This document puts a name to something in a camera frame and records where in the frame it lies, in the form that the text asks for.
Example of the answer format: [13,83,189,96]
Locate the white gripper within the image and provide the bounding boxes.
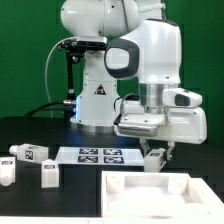
[114,100,207,161]

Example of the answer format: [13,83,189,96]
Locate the white square table top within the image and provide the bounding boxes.
[101,171,224,222]

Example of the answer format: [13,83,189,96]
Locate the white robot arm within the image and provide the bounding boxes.
[61,0,207,148]

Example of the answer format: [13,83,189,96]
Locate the white marker sheet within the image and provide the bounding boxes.
[55,147,144,166]

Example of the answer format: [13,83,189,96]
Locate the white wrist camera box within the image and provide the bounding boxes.
[162,88,202,108]

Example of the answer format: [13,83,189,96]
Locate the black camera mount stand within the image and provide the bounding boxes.
[57,36,107,120]

